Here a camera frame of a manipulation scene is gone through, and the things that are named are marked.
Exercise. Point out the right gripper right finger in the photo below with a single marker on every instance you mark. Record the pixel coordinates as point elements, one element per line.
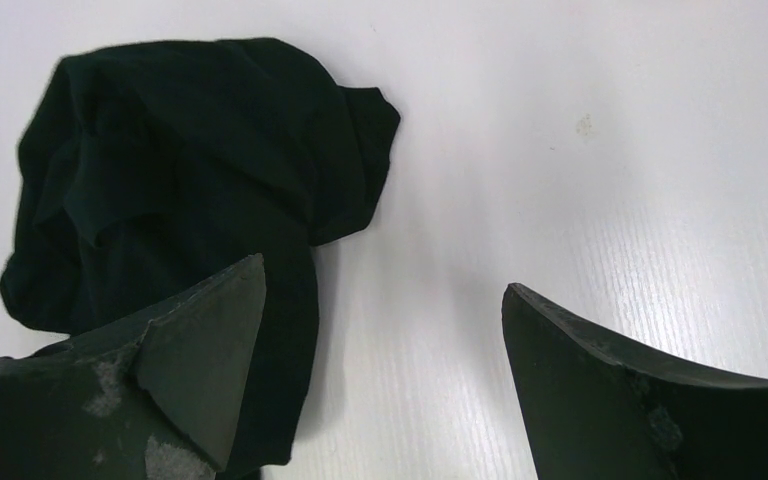
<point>599,405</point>

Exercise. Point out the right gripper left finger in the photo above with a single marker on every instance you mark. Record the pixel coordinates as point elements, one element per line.
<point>154,395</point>

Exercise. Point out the black t shirt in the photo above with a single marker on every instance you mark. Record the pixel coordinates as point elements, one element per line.
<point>149,167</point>

